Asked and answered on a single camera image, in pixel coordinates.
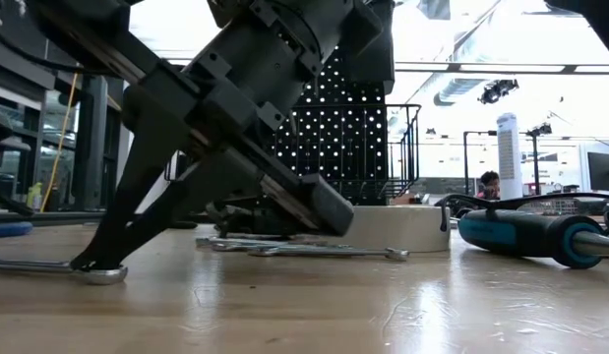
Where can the red and blue pliers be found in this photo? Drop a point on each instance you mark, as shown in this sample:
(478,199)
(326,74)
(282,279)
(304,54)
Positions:
(9,229)

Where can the yellow-green spray bottle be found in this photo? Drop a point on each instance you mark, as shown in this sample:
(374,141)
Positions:
(34,196)

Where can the person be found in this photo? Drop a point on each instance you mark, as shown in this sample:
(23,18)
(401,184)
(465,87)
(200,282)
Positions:
(490,184)

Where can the black pole frame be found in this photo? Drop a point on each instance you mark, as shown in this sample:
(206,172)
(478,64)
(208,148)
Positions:
(465,162)

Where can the black ceiling spotlight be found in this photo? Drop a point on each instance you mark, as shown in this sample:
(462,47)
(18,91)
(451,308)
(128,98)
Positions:
(496,91)

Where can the black pipe post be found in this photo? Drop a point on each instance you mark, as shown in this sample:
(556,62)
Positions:
(90,147)

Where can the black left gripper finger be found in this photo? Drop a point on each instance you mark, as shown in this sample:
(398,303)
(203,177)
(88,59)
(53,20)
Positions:
(137,187)
(200,192)

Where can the tall black pegboard bin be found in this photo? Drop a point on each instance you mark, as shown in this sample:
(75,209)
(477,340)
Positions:
(383,69)

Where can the white masking tape roll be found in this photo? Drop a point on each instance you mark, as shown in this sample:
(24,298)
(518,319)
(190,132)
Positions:
(397,226)

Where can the black computer monitor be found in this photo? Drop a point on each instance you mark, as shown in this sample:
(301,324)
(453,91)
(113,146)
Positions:
(604,172)

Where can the silver combination wrench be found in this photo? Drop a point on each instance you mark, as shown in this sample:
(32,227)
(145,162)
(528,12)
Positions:
(333,252)
(225,242)
(100,276)

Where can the white tower fan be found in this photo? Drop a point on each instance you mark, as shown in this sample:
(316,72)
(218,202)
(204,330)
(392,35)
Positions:
(509,162)

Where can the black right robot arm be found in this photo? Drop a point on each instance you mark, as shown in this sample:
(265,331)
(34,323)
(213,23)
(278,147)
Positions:
(604,19)

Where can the black metal pegboard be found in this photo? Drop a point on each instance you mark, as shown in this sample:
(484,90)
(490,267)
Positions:
(336,142)

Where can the black stand with camera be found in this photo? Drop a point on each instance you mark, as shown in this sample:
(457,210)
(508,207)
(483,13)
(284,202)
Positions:
(535,162)

